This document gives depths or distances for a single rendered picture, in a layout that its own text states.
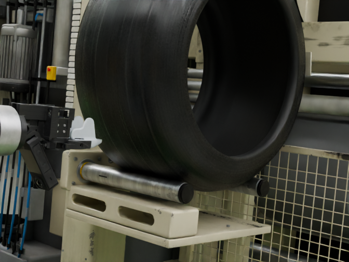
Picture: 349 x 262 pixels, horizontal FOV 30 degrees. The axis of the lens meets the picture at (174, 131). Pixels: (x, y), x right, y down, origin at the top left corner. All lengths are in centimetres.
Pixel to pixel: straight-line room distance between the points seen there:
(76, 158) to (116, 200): 18
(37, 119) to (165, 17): 32
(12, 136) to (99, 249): 66
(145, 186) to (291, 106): 43
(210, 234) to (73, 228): 45
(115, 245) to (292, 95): 62
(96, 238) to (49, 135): 58
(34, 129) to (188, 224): 41
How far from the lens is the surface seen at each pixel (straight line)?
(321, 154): 174
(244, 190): 163
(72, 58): 182
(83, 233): 175
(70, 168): 161
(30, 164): 126
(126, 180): 150
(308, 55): 171
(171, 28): 131
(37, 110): 122
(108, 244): 177
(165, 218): 138
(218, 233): 150
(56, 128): 123
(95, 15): 143
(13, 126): 117
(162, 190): 142
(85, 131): 129
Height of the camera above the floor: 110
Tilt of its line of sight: 3 degrees down
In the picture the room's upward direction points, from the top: 5 degrees clockwise
